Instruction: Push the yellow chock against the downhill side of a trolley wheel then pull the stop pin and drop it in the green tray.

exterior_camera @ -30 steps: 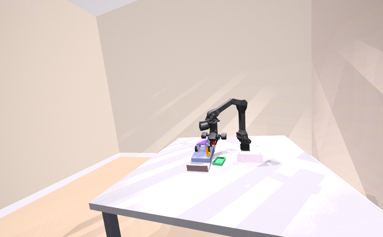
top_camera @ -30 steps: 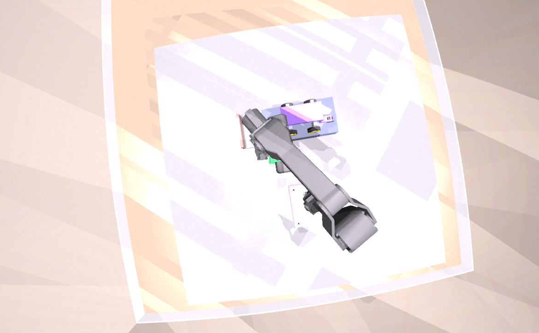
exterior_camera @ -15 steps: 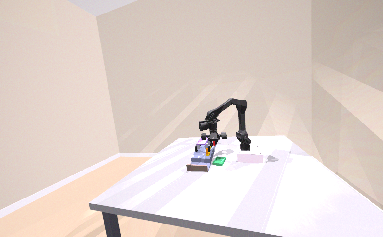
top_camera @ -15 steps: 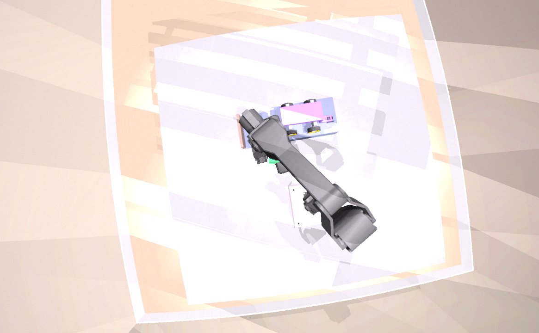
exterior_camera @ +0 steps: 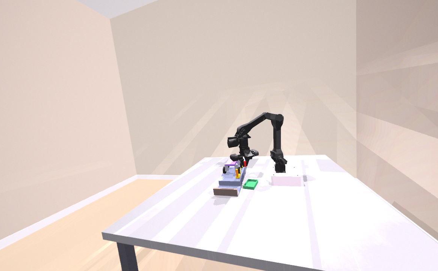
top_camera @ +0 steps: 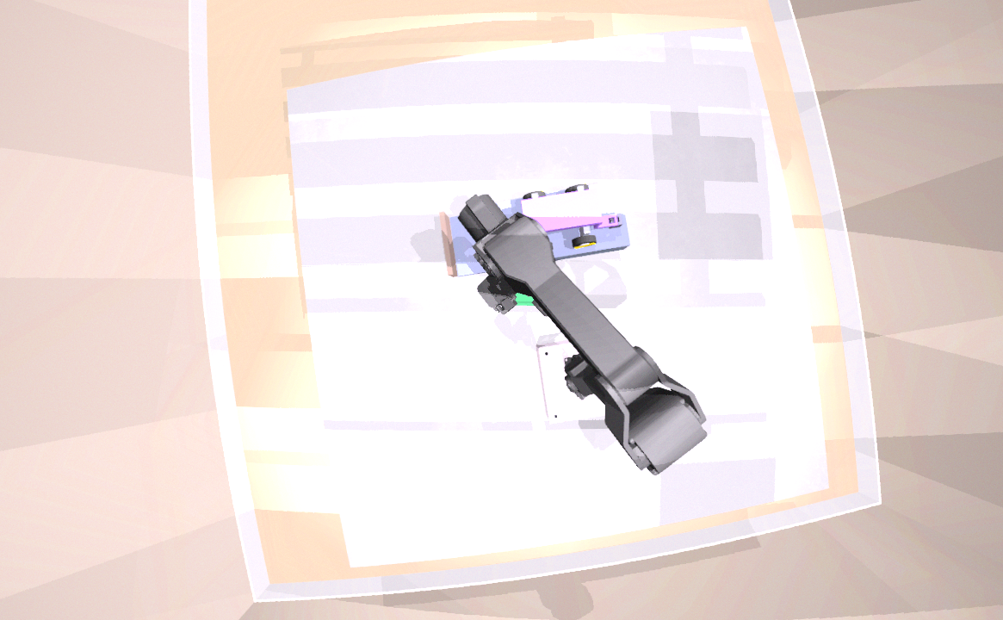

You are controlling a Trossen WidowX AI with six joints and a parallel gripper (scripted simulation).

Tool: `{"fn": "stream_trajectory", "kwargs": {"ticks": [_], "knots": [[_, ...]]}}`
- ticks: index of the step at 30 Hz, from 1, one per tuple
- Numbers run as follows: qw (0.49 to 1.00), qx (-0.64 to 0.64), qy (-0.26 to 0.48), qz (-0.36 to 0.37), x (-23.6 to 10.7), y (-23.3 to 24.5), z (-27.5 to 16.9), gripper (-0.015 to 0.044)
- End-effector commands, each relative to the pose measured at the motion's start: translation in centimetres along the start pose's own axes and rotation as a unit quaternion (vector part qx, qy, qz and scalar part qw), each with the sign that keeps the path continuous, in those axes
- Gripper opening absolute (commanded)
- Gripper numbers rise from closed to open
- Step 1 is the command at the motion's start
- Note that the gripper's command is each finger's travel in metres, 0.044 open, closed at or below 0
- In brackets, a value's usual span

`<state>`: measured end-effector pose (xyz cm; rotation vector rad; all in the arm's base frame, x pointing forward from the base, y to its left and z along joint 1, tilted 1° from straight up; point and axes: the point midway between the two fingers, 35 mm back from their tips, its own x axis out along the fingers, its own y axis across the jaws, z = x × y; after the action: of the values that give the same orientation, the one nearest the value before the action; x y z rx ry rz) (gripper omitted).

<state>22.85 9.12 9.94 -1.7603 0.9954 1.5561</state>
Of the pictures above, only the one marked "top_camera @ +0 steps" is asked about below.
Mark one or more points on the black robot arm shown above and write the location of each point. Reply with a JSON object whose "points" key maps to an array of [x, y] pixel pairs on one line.
{"points": [[655, 426]]}

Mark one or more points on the pale lavender ramp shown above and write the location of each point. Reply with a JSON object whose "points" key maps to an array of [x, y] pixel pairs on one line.
{"points": [[457, 243]]}

